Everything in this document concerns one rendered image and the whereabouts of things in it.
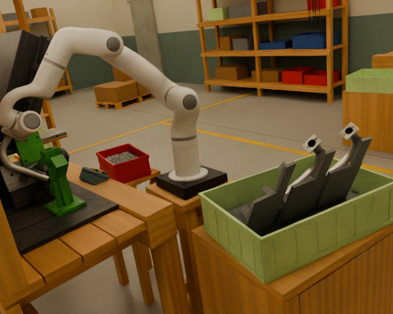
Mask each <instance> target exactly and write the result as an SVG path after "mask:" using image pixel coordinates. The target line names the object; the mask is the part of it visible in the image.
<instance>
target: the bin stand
mask: <svg viewBox="0 0 393 314"><path fill-rule="evenodd" d="M150 170H152V173H151V175H149V176H146V177H143V178H140V179H136V180H134V181H131V182H128V183H125V184H126V185H128V186H131V187H133V188H135V189H137V185H138V184H141V183H143V182H145V181H148V180H151V181H150V182H149V183H150V185H151V184H153V183H156V180H155V177H156V176H158V175H161V173H160V171H159V170H157V169H153V168H150ZM132 250H133V255H134V259H135V264H136V268H137V273H138V278H139V281H140V286H141V290H142V295H143V300H144V302H145V303H146V304H147V305H150V304H151V303H153V302H154V301H155V299H154V296H153V290H152V284H151V281H150V276H149V272H148V271H149V270H150V269H152V268H153V265H152V260H151V256H150V250H149V247H148V246H146V245H144V244H143V243H141V242H139V241H137V242H136V243H134V244H132ZM113 258H114V263H115V268H116V271H117V276H118V279H119V284H121V285H122V286H123V287H124V286H125V285H126V284H128V283H129V278H128V275H127V270H126V267H125V262H124V257H123V253H122V251H120V252H118V253H116V254H114V255H113Z"/></svg>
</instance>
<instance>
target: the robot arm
mask: <svg viewBox="0 0 393 314"><path fill-rule="evenodd" d="M74 54H85V55H95V56H99V57H100V58H101V59H103V60H104V61H106V62H107V63H109V64H110V65H112V66H114V67H115V68H117V69H119V70H120V71H122V72H123V73H125V74H126V75H128V76H129V77H131V78H132V79H134V80H135V81H136V82H138V83H139V84H140V85H142V86H143V87H144V88H146V89H147V90H148V91H149V92H150V93H151V94H152V95H153V96H154V97H155V98H156V99H157V100H158V101H159V102H160V103H161V104H162V105H163V106H165V107H166V108H167V109H169V110H171V111H173V113H174V117H173V123H172V125H171V129H170V133H171V139H172V149H173V159H174V164H175V170H174V171H172V172H171V173H169V175H168V177H169V179H170V180H172V181H176V182H190V181H196V180H199V179H202V178H204V177H206V176H207V175H208V170H207V169H205V168H202V163H201V162H200V160H199V154H198V142H197V130H196V123H197V119H198V116H199V112H200V101H199V98H198V95H197V93H196V92H195V91H194V90H192V89H190V88H188V87H182V86H179V85H177V84H175V83H173V82H172V81H171V80H169V79H168V78H167V77H166V76H165V75H164V74H163V73H161V71H159V69H157V68H156V67H155V66H154V65H152V64H151V63H150V62H149V61H147V60H146V59H144V58H143V57H142V56H141V55H139V54H137V53H136V52H134V51H132V50H131V49H129V48H127V47H126V46H124V43H123V40H122V38H121V37H120V36H119V35H118V34H117V33H115V32H112V31H107V30H103V29H89V28H81V27H64V28H62V29H59V30H58V31H57V32H56V33H55V34H54V36H53V38H52V40H51V43H50V44H49V46H48V49H47V51H46V53H45V55H44V58H43V60H42V62H41V64H40V66H39V69H38V71H37V73H36V76H35V77H34V80H33V81H32V82H31V83H30V84H29V85H25V86H22V87H18V88H15V89H14V90H11V91H10V92H8V93H7V94H6V95H5V96H4V98H3V99H2V100H1V102H0V129H1V132H2V133H3V136H2V137H5V136H6V135H8V136H10V137H12V140H11V141H14V140H18V141H28V136H29V135H31V134H33V133H35V132H37V131H39V130H40V129H41V127H42V118H41V116H40V115H39V114H38V113H37V112H34V111H26V112H19V111H17V110H15V109H13V106H14V104H15V103H16V102H17V101H18V100H20V99H22V98H25V97H36V98H43V99H50V98H51V97H52V96H53V94H54V92H55V90H56V88H57V86H58V84H59V82H60V81H61V78H62V76H63V74H64V72H65V70H66V68H67V65H68V63H69V61H70V59H71V57H72V56H73V55H74Z"/></svg>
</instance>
